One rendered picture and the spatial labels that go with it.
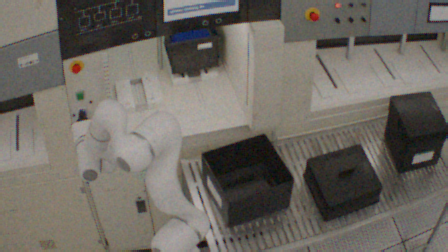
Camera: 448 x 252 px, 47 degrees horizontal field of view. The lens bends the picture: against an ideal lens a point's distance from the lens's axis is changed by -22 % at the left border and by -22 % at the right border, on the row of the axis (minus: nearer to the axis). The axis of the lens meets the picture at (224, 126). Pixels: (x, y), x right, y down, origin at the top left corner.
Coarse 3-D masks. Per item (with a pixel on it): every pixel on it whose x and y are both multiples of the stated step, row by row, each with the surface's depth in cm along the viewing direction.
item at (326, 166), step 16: (320, 160) 256; (336, 160) 256; (352, 160) 256; (368, 160) 256; (304, 176) 263; (320, 176) 250; (336, 176) 249; (352, 176) 249; (368, 176) 249; (320, 192) 246; (336, 192) 243; (352, 192) 243; (368, 192) 242; (320, 208) 248; (336, 208) 240; (352, 208) 246
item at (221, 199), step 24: (240, 144) 256; (264, 144) 261; (216, 168) 259; (240, 168) 266; (264, 168) 265; (216, 192) 244; (240, 192) 257; (264, 192) 237; (288, 192) 244; (240, 216) 241
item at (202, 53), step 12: (168, 36) 275; (216, 36) 274; (168, 48) 281; (180, 48) 274; (192, 48) 276; (204, 48) 277; (216, 48) 279; (180, 60) 278; (192, 60) 280; (204, 60) 282; (216, 60) 284; (180, 72) 283
